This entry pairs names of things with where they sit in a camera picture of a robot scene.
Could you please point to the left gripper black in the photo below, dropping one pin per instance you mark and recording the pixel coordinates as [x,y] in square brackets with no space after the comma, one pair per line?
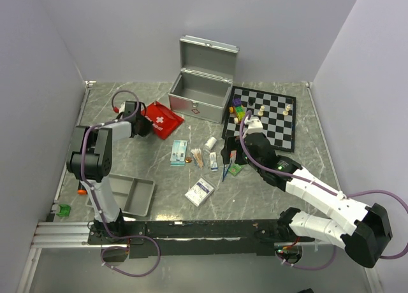
[148,128]

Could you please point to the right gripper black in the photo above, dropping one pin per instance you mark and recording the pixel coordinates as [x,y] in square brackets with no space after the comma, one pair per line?
[231,145]

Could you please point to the white bandage roll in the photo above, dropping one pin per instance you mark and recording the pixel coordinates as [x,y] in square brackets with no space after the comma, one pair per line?
[210,143]

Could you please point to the small blue white packet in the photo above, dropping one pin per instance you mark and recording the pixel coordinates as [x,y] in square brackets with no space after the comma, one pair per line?
[213,161]

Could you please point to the blue tweezers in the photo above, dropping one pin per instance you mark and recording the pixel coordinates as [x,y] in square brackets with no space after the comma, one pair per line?
[225,171]

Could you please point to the green white medicine box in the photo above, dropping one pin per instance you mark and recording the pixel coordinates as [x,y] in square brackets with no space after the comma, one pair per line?
[235,169]

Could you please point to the red first aid pouch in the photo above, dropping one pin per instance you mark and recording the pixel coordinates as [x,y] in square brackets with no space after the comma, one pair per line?
[164,120]

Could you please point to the bag of cotton swabs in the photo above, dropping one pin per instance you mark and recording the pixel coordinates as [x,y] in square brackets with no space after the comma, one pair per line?
[197,154]

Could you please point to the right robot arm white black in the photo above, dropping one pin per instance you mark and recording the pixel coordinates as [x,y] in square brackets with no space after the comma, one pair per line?
[361,230]

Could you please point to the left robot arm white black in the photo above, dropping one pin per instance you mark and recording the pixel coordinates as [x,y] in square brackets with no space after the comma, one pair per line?
[90,160]

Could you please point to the silver metal medicine case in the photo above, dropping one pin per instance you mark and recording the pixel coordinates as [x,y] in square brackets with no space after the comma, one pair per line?
[203,86]

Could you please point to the colourful toy brick car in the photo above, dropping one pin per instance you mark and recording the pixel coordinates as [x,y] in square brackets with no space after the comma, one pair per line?
[236,110]

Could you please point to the white chess piece left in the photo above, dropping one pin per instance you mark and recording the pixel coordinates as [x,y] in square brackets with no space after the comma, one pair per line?
[261,110]

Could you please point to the white chess piece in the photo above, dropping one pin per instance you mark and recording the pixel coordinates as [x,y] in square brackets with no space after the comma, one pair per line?
[261,110]
[286,111]

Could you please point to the black white chessboard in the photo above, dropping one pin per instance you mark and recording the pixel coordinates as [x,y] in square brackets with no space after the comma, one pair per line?
[279,129]

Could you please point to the white chess piece right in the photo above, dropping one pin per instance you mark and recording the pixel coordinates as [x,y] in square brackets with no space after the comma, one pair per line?
[286,111]

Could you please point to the grey plastic divided tray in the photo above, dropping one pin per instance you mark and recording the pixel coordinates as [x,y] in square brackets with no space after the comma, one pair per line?
[132,195]

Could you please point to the black marker orange cap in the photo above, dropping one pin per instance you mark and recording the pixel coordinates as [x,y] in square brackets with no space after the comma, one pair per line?
[81,190]

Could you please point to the green plastic cup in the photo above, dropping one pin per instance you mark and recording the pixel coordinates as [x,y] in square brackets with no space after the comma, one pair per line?
[64,210]

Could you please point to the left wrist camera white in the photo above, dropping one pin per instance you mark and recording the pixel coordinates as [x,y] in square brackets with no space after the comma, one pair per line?
[119,109]

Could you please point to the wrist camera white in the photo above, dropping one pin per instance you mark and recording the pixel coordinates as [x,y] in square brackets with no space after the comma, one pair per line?
[252,125]
[119,109]

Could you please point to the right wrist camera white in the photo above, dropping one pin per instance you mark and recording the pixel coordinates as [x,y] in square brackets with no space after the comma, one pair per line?
[252,125]

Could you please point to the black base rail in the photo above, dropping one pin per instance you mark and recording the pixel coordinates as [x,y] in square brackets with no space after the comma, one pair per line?
[199,237]

